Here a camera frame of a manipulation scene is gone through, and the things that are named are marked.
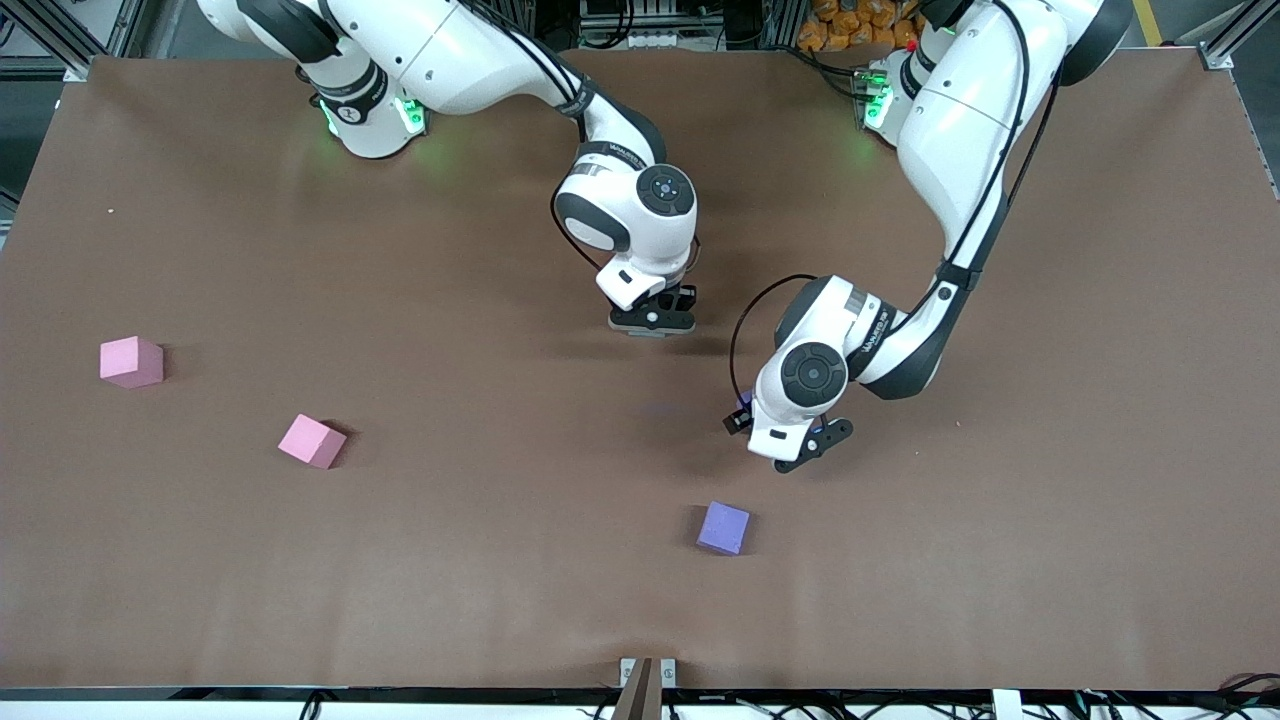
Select aluminium frame profile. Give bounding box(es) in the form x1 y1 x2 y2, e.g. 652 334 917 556
0 0 101 83
1195 0 1280 73

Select grey-brown mounting post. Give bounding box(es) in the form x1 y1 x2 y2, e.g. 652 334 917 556
610 658 664 720

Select pink foam cube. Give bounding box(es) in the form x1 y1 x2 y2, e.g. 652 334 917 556
99 336 165 390
277 413 349 471

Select orange bagged objects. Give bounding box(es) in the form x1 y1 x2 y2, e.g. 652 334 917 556
797 0 923 53

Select silver equipment box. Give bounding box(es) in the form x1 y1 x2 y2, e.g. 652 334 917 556
580 0 721 51

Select silver table edge bracket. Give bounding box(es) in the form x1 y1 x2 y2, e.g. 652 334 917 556
619 657 678 690

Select purple foam cube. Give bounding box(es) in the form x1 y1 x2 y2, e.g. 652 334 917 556
696 501 751 557
737 392 824 439

